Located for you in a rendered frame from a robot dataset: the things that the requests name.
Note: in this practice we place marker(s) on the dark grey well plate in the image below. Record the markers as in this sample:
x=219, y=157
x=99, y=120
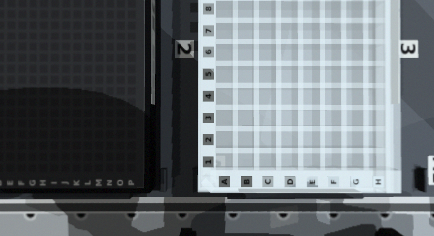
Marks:
x=80, y=96

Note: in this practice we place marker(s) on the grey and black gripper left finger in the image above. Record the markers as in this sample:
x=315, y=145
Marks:
x=187, y=232

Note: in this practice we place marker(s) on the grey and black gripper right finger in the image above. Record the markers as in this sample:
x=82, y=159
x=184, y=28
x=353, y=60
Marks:
x=387, y=232

